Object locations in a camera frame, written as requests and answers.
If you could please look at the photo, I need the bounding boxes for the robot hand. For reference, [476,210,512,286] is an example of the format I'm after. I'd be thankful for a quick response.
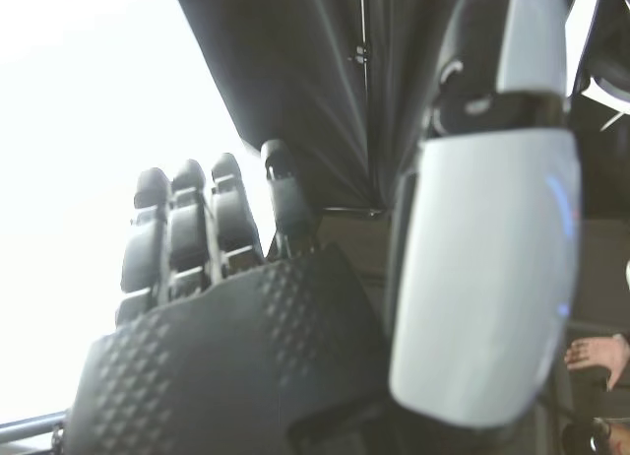
[51,0,587,455]

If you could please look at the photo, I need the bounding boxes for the person's hand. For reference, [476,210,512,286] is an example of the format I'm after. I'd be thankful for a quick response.
[563,333,630,393]

